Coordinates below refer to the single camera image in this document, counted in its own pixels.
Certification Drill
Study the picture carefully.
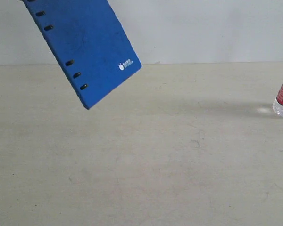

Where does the blue ring binder notebook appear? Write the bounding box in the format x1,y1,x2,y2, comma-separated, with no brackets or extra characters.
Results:
24,0,142,109

